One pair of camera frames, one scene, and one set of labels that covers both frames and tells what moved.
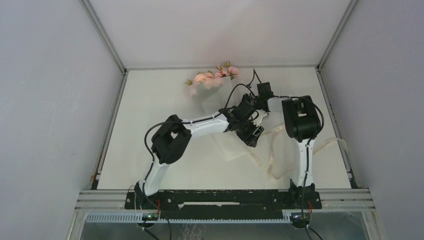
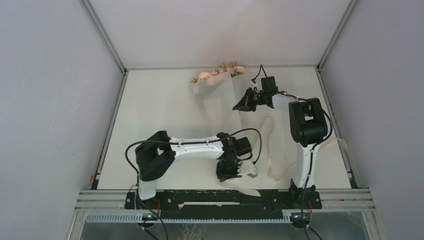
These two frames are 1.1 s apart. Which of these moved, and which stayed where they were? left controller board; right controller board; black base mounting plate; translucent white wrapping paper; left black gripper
Moved: left black gripper; translucent white wrapping paper
Stayed: black base mounting plate; right controller board; left controller board
